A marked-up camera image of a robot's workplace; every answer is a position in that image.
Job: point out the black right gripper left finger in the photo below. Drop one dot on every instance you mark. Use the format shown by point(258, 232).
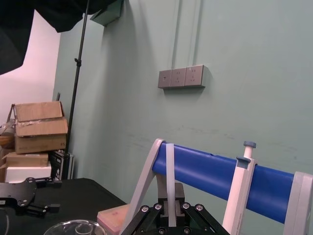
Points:
point(151, 216)

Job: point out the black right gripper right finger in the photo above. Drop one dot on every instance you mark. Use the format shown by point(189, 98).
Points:
point(195, 218)

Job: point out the pink plastic tip box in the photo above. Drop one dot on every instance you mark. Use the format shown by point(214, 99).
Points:
point(111, 218)

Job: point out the pale grey plastic strip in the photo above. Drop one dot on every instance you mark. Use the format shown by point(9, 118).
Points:
point(171, 181)

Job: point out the white pipette with blue cap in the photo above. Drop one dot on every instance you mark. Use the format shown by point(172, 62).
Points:
point(238, 195)

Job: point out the blue and grey pipette stand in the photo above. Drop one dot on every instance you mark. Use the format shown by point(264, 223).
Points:
point(207, 169)

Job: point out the small clear glass beaker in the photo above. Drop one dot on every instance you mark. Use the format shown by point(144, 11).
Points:
point(83, 230)

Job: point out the black table cloth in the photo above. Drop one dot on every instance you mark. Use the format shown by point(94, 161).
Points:
point(80, 195)

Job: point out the clear glass dish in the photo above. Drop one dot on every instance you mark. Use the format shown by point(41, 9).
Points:
point(61, 227)

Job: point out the silver and black equipment case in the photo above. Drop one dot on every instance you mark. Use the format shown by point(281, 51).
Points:
point(62, 166)

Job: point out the white flat box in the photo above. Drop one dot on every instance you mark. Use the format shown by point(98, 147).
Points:
point(28, 173)

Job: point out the brown cardboard box with print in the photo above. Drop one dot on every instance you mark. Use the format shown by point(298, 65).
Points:
point(39, 144)

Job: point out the black metal plate with holes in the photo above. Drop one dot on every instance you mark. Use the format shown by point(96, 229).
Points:
point(19, 193)

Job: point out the flat brown cardboard box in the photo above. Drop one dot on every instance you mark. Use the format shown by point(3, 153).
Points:
point(24, 159)

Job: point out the open brown cardboard box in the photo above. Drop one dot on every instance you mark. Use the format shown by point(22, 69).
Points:
point(40, 120)

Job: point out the black light stand pole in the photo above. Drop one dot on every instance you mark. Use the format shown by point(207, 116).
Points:
point(77, 73)

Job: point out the black softbox canopy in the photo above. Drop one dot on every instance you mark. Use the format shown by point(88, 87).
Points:
point(29, 17)

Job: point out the grey wall data socket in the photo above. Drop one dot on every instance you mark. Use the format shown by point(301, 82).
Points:
point(164, 78)

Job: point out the grey wall power socket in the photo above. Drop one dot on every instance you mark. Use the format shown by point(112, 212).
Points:
point(193, 75)
point(177, 77)

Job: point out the green wall conduit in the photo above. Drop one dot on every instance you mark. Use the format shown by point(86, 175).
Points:
point(197, 33)
point(176, 34)

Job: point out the green wall-mounted box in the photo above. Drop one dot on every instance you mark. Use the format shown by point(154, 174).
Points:
point(107, 14)

